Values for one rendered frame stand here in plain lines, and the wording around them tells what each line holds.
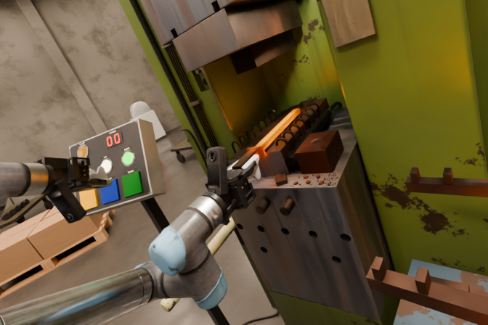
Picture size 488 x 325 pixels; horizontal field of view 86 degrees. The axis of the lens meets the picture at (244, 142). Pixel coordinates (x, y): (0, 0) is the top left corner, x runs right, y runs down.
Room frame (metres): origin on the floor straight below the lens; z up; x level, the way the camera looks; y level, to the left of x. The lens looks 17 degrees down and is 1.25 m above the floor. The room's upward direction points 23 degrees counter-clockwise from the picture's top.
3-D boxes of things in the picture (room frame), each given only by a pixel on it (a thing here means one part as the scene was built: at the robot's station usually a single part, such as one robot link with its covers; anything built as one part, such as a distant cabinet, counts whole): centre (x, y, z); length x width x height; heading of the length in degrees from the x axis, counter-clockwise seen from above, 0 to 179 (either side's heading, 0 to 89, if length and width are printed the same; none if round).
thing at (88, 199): (0.93, 0.60, 1.01); 0.07 x 0.05 x 0.07; 74
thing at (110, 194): (0.90, 0.51, 1.01); 0.07 x 0.05 x 0.07; 74
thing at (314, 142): (0.65, -0.18, 0.95); 0.12 x 0.09 x 0.07; 139
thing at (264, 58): (0.89, -0.19, 1.24); 0.30 x 0.07 x 0.06; 139
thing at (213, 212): (0.51, 0.14, 0.98); 0.08 x 0.05 x 0.08; 49
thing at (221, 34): (0.88, -0.14, 1.32); 0.42 x 0.20 x 0.10; 139
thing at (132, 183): (0.88, 0.41, 1.01); 0.07 x 0.05 x 0.07; 74
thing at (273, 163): (0.88, -0.14, 0.96); 0.42 x 0.20 x 0.09; 139
